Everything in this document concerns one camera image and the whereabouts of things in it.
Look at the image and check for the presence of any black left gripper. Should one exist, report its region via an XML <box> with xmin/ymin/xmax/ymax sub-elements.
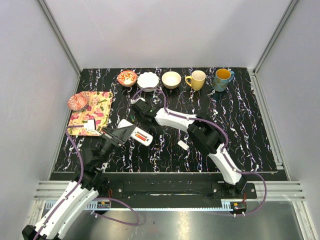
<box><xmin>95</xmin><ymin>125</ymin><xmax>136</xmax><ymax>168</ymax></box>

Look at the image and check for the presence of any red orange battery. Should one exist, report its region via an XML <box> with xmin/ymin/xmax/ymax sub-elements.
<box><xmin>135</xmin><ymin>133</ymin><xmax>148</xmax><ymax>142</ymax></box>

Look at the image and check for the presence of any white remote control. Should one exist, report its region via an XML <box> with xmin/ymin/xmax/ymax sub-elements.
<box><xmin>118</xmin><ymin>119</ymin><xmax>153</xmax><ymax>147</ymax></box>

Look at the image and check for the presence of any white battery cover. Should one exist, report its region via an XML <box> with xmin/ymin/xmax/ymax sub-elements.
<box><xmin>177</xmin><ymin>140</ymin><xmax>189</xmax><ymax>151</ymax></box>

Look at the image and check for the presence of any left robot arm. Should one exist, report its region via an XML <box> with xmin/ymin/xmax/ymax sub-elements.
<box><xmin>22</xmin><ymin>123</ymin><xmax>137</xmax><ymax>240</ymax></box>

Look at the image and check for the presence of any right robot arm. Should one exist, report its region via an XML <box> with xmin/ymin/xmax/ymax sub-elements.
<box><xmin>131</xmin><ymin>98</ymin><xmax>247</xmax><ymax>198</ymax></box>

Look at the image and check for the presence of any white scalloped bowl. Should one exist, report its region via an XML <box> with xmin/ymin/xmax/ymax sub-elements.
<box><xmin>136</xmin><ymin>72</ymin><xmax>159</xmax><ymax>92</ymax></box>

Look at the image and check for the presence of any floral rectangular tray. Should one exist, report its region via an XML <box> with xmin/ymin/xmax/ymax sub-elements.
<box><xmin>67</xmin><ymin>91</ymin><xmax>113</xmax><ymax>136</ymax></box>

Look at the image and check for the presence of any red patterned small bowl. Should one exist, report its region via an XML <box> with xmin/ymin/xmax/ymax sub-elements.
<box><xmin>117</xmin><ymin>70</ymin><xmax>137</xmax><ymax>87</ymax></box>

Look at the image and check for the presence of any cream round bowl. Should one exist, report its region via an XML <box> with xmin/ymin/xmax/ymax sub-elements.
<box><xmin>161</xmin><ymin>71</ymin><xmax>181</xmax><ymax>90</ymax></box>

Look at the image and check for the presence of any pink patterned bowl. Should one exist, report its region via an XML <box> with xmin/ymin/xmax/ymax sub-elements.
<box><xmin>67</xmin><ymin>92</ymin><xmax>89</xmax><ymax>111</ymax></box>

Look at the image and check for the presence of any yellow mug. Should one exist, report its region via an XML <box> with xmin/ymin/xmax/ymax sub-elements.
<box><xmin>185</xmin><ymin>70</ymin><xmax>206</xmax><ymax>91</ymax></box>

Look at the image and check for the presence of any blue butterfly mug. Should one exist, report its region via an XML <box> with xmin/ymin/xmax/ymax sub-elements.
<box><xmin>213</xmin><ymin>68</ymin><xmax>235</xmax><ymax>92</ymax></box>

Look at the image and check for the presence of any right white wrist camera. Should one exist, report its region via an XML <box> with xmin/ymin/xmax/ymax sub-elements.
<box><xmin>130</xmin><ymin>97</ymin><xmax>146</xmax><ymax>105</ymax></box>

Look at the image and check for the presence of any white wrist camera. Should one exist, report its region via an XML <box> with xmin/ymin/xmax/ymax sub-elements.
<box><xmin>130</xmin><ymin>97</ymin><xmax>146</xmax><ymax>105</ymax></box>
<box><xmin>83</xmin><ymin>118</ymin><xmax>102</xmax><ymax>136</ymax></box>

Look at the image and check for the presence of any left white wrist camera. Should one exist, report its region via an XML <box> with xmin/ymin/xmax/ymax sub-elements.
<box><xmin>83</xmin><ymin>118</ymin><xmax>102</xmax><ymax>136</ymax></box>

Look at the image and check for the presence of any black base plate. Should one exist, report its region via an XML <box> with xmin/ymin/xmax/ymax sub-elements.
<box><xmin>97</xmin><ymin>172</ymin><xmax>257</xmax><ymax>210</ymax></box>

